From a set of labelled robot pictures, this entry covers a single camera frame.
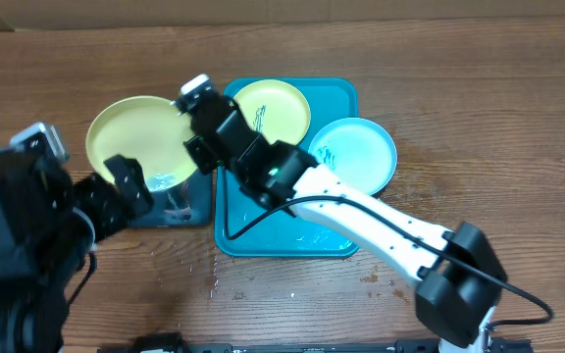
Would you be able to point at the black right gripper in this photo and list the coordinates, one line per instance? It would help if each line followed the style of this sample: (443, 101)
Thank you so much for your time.
(205, 148)

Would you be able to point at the yellow plate with blue stain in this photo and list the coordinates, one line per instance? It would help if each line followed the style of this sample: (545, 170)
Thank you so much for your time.
(276, 109)

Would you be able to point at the light blue plate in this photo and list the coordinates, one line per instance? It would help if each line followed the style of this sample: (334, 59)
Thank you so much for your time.
(358, 151)

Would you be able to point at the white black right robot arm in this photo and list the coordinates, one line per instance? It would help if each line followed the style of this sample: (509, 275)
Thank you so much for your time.
(455, 273)

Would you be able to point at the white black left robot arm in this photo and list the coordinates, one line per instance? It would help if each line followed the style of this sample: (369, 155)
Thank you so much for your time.
(49, 225)

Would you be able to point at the black sponge tray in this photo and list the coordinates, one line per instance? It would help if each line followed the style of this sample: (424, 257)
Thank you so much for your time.
(185, 204)

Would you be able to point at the teal plastic tray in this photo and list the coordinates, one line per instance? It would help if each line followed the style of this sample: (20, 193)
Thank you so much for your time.
(282, 235)

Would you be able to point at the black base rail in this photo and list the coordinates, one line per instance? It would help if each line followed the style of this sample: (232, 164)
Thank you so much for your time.
(174, 342)

